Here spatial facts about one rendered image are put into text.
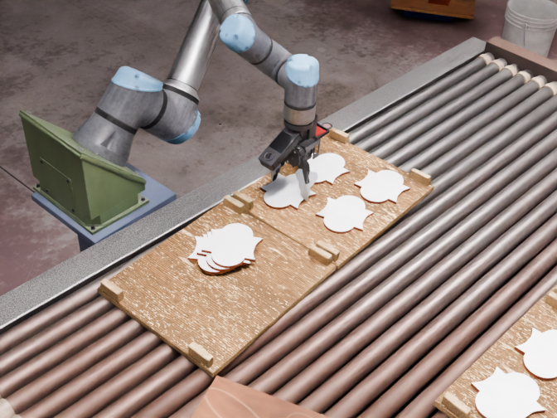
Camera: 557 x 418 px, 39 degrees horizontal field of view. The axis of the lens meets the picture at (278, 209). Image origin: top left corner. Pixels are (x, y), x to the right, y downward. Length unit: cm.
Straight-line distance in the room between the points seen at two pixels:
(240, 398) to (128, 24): 367
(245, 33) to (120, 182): 49
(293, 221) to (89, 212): 50
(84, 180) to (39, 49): 283
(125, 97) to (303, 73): 46
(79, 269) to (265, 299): 44
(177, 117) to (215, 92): 212
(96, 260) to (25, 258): 143
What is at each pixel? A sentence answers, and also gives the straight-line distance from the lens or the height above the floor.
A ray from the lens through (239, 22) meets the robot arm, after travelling 176.
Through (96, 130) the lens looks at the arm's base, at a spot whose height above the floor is 109.
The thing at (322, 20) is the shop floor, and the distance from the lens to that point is 492.
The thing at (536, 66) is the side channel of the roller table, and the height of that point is 94.
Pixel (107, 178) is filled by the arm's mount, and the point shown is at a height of 101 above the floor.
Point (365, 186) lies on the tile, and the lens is 201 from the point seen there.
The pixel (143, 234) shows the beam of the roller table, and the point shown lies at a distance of 190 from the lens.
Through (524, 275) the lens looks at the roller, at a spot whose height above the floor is 92.
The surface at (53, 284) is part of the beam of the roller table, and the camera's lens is 181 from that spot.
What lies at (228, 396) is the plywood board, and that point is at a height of 104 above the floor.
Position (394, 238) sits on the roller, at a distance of 191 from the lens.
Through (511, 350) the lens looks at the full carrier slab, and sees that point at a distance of 170.
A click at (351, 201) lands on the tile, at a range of 195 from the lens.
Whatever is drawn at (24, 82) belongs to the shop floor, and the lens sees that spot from 436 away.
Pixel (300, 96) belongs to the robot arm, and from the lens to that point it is 180.
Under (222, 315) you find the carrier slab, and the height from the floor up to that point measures 94.
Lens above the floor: 218
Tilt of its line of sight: 40 degrees down
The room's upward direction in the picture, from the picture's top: 3 degrees clockwise
